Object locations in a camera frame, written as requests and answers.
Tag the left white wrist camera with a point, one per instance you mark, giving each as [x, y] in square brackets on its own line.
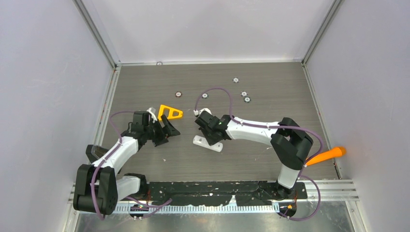
[152, 112]

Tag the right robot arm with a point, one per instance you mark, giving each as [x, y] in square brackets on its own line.
[290, 144]

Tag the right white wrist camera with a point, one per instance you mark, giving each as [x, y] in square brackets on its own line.
[198, 112]

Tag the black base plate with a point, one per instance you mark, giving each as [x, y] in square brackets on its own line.
[217, 193]

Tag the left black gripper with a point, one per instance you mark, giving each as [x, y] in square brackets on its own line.
[162, 137]

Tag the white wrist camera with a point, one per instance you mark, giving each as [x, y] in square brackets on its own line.
[152, 112]
[198, 112]

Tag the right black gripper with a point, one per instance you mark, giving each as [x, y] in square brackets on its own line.
[211, 141]

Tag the orange cylinder peg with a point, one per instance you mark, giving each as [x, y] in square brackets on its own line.
[335, 152]

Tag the yellow plastic triangle frame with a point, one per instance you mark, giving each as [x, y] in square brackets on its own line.
[170, 112]

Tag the white remote control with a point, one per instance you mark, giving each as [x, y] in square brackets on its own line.
[202, 142]

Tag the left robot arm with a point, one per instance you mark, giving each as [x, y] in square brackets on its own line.
[97, 189]

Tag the aluminium rail frame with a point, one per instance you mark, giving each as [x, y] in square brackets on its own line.
[317, 191]

